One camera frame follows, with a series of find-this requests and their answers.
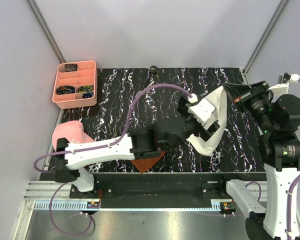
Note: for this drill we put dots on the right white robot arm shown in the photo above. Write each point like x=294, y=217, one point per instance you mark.
x=277, y=114

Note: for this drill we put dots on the white cloth napkin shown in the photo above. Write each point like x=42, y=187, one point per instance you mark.
x=218, y=98

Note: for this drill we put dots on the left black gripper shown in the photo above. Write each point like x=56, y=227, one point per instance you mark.
x=204, y=134

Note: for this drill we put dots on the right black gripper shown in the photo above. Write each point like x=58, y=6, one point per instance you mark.
x=260, y=88

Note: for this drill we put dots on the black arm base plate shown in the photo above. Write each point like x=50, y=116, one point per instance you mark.
x=158, y=190

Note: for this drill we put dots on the pink divided organizer tray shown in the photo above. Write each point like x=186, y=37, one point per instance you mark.
x=76, y=85

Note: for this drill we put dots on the black spoon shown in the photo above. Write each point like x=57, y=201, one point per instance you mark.
x=152, y=71

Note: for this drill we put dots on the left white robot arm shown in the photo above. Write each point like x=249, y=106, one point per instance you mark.
x=140, y=143

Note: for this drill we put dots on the brown folded cloth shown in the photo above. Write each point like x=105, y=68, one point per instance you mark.
x=143, y=165

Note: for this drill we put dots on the pink baseball cap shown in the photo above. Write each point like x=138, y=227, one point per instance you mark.
x=72, y=131

